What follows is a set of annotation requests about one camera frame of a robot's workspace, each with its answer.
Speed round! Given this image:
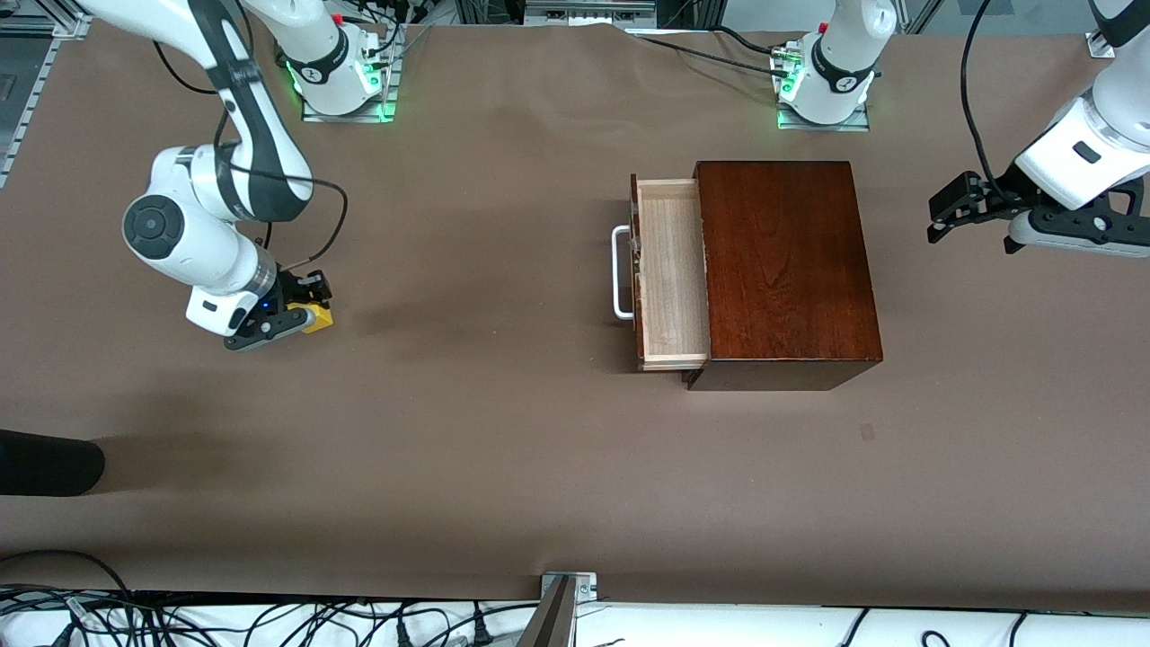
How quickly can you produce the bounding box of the light wooden drawer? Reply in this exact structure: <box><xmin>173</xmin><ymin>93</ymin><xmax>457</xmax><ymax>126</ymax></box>
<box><xmin>629</xmin><ymin>174</ymin><xmax>712</xmax><ymax>373</ymax></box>

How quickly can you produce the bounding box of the white metal drawer handle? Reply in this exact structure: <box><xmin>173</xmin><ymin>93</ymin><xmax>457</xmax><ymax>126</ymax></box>
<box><xmin>611</xmin><ymin>224</ymin><xmax>638</xmax><ymax>322</ymax></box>

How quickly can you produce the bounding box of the dark wooden cabinet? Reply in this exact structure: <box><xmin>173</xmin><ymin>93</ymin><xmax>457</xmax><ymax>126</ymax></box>
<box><xmin>686</xmin><ymin>161</ymin><xmax>884</xmax><ymax>392</ymax></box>

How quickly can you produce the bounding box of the black padded cylinder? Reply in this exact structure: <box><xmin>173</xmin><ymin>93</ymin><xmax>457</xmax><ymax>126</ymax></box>
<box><xmin>0</xmin><ymin>430</ymin><xmax>106</xmax><ymax>497</ymax></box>

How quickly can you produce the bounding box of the grey equipment box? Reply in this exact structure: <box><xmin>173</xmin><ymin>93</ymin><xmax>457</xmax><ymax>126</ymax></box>
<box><xmin>524</xmin><ymin>0</ymin><xmax>659</xmax><ymax>28</ymax></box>

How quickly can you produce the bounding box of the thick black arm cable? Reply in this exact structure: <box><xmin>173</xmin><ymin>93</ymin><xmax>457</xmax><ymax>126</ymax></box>
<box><xmin>214</xmin><ymin>90</ymin><xmax>349</xmax><ymax>272</ymax></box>

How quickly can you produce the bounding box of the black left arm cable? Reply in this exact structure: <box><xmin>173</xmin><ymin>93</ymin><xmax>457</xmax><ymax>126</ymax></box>
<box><xmin>960</xmin><ymin>0</ymin><xmax>1018</xmax><ymax>197</ymax></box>

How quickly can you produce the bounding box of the thin black cable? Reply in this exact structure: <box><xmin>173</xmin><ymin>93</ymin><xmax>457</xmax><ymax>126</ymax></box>
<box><xmin>151</xmin><ymin>40</ymin><xmax>222</xmax><ymax>96</ymax></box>

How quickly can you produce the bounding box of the black cable loop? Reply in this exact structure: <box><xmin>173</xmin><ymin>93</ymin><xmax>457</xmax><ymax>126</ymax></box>
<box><xmin>0</xmin><ymin>549</ymin><xmax>140</xmax><ymax>647</ymax></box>

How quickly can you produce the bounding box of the black base cable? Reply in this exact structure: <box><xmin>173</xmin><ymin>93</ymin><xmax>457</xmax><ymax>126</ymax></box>
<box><xmin>629</xmin><ymin>25</ymin><xmax>796</xmax><ymax>77</ymax></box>

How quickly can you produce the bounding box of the perforated aluminium rail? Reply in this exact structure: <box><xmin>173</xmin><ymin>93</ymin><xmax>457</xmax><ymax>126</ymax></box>
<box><xmin>0</xmin><ymin>0</ymin><xmax>95</xmax><ymax>191</ymax></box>

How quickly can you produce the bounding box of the aluminium profile post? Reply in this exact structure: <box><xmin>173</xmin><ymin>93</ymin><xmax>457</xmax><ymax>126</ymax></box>
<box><xmin>516</xmin><ymin>575</ymin><xmax>578</xmax><ymax>647</ymax></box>

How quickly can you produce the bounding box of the metal corner bracket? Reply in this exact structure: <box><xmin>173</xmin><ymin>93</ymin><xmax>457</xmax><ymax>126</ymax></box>
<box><xmin>539</xmin><ymin>571</ymin><xmax>599</xmax><ymax>603</ymax></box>

